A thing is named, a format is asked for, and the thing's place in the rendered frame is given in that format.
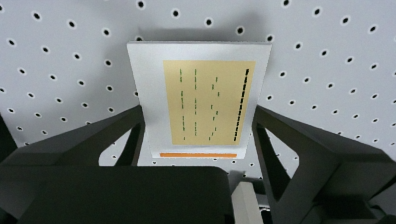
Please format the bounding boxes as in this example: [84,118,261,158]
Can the grey lab imager with drawer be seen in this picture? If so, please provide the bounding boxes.
[231,181,396,224]

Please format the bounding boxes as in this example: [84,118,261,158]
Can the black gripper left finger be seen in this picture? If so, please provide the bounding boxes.
[0,104,146,166]

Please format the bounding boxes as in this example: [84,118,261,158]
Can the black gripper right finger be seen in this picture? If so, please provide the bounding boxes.
[251,104,396,224]

